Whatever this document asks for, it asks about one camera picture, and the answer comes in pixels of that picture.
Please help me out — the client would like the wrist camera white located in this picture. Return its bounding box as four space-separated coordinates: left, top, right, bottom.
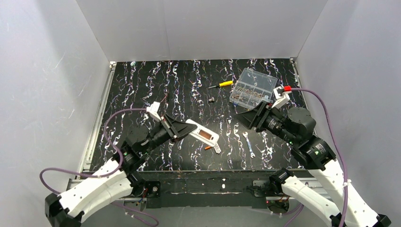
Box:
146 101 161 122
272 86 292 109

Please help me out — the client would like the yellow handled screwdriver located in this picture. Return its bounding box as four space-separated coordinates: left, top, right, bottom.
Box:
209 80 233 89

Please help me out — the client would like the silver open-end wrench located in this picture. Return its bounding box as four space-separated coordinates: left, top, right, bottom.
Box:
243 132 255 158

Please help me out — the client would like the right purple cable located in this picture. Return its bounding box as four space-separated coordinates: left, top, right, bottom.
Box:
283 87 349 227

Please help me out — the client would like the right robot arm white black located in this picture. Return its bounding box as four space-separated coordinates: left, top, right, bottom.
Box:
236 101 392 227

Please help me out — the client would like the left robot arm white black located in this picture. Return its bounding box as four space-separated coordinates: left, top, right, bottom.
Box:
45 115 198 227

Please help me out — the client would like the white remote control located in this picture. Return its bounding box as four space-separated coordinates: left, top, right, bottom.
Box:
185 119 219 147

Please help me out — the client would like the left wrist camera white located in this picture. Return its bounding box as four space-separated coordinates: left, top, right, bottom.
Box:
146 101 161 122

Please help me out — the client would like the aluminium frame rail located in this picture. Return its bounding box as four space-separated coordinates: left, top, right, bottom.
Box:
77 61 121 174

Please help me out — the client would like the clear plastic screw box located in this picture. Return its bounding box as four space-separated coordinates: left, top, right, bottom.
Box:
229 69 278 109

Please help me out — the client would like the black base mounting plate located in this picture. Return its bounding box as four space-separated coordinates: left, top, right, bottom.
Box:
139 170 289 209

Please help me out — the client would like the remote battery cover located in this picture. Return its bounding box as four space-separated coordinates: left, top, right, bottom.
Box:
213 144 221 154

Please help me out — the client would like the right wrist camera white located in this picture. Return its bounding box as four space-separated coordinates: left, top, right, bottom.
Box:
272 86 292 109

